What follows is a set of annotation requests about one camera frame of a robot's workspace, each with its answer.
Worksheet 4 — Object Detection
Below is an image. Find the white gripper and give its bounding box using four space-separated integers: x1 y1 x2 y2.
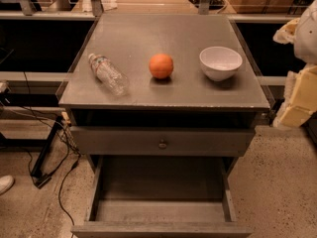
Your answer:
272 0 317 129

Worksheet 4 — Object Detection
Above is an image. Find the orange fruit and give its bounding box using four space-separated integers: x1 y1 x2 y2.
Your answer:
149 54 173 79

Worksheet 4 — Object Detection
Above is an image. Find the grey wooden drawer cabinet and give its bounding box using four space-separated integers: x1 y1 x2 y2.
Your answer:
54 13 276 238

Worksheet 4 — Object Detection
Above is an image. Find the open grey middle drawer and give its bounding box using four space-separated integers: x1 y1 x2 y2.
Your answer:
71 156 252 238

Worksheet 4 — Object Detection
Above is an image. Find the closed grey top drawer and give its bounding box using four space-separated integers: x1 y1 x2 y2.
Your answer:
70 126 255 157

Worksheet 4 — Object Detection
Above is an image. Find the white ceramic bowl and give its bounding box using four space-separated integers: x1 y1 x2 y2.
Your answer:
199 47 243 81

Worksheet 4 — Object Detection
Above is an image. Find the clear plastic water bottle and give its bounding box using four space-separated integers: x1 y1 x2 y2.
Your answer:
88 54 129 96

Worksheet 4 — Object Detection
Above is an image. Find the white cloth on shelf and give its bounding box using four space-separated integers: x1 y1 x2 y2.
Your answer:
80 0 119 13

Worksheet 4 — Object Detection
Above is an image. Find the black table leg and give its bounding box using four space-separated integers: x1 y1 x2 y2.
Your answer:
31 116 62 189

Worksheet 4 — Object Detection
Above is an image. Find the white shoe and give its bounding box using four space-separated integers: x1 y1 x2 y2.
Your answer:
0 176 15 195

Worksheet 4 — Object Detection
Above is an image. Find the black floor cable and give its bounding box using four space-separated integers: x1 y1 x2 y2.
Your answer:
19 71 82 228

